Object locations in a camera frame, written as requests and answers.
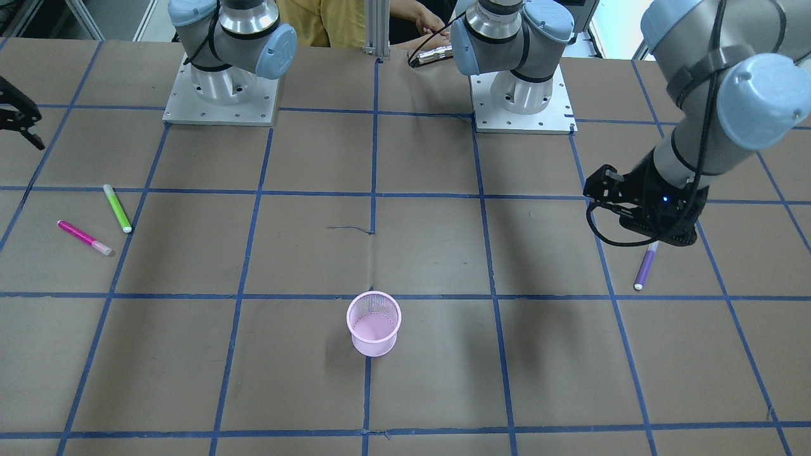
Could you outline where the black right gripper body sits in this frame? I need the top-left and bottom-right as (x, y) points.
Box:
(1, 76), (42, 130)

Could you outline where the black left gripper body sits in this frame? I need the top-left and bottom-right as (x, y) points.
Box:
(619, 152), (709, 246)

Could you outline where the purple pen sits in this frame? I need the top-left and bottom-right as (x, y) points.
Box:
(634, 241), (660, 291)

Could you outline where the pink pen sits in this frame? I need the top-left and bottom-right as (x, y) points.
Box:
(57, 220), (113, 256)

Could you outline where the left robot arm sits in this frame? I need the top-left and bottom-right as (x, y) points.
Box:
(451, 1), (810, 246)

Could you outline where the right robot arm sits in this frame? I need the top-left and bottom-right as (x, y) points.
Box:
(162, 1), (297, 127)

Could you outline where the pink mesh cup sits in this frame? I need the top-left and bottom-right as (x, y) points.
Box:
(347, 291), (402, 357)

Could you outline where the green pen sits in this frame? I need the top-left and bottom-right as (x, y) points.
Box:
(102, 184), (133, 234)

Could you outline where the person in yellow shirt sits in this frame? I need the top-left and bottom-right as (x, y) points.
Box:
(276, 1), (450, 51)

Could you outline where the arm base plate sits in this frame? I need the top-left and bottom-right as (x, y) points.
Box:
(162, 63), (280, 127)
(469, 66), (578, 135)

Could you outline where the aluminium frame post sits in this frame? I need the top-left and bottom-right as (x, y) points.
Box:
(362, 0), (391, 60)

